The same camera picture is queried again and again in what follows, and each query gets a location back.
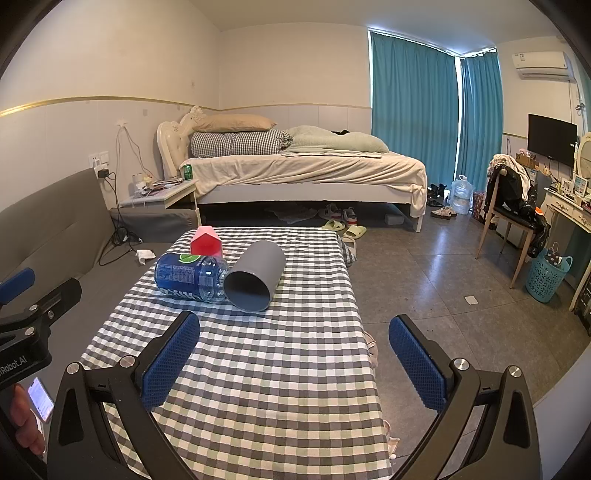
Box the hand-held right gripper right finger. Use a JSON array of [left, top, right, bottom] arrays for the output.
[[388, 314, 543, 480]]

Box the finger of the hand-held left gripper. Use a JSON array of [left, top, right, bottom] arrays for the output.
[[0, 278, 83, 344], [0, 268, 36, 305]]

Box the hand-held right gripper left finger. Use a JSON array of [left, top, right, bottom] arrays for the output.
[[46, 310, 201, 480]]

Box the grey cup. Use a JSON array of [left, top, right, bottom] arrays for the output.
[[223, 240, 286, 313]]

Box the person's left hand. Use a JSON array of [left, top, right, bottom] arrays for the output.
[[9, 383, 47, 455]]

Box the smartphone with lit screen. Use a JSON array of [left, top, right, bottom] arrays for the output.
[[28, 377, 55, 423]]

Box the blue label water bottle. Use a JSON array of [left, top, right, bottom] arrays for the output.
[[154, 252, 230, 304]]

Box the checkered tablecloth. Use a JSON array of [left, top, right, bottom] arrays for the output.
[[79, 226, 393, 480]]

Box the red house-shaped box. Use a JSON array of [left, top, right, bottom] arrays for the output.
[[190, 226, 223, 257]]

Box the white nightstand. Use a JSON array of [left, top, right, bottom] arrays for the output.
[[117, 179, 200, 227]]

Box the blue laundry basket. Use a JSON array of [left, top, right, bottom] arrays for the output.
[[525, 255, 573, 304]]

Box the wooden leg chair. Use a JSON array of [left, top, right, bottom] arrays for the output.
[[475, 164, 539, 276]]

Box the large clear water jug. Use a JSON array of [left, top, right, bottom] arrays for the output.
[[450, 175, 474, 215]]

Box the black jacket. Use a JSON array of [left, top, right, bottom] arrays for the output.
[[487, 164, 550, 257]]

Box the bed with beige sheet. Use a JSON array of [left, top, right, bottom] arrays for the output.
[[156, 105, 428, 233]]

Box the white dressing table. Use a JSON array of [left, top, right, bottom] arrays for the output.
[[542, 185, 591, 311]]

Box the white garment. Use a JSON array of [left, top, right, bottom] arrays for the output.
[[490, 154, 532, 178]]

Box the checked folded quilt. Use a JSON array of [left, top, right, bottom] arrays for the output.
[[189, 129, 294, 158]]

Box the pale green blanket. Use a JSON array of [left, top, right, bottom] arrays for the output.
[[279, 126, 390, 155]]

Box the beige pillow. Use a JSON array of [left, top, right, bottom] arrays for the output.
[[191, 114, 278, 133]]

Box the narrow teal curtain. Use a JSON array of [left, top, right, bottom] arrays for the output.
[[460, 46, 504, 178]]

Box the wide teal curtain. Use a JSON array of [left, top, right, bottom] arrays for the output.
[[369, 30, 462, 183]]

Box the black television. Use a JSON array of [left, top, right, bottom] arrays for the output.
[[527, 113, 578, 166]]

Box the oval white mirror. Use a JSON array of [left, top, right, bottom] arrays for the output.
[[577, 131, 591, 181]]

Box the white air conditioner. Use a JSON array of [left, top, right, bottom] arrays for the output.
[[512, 52, 575, 83]]

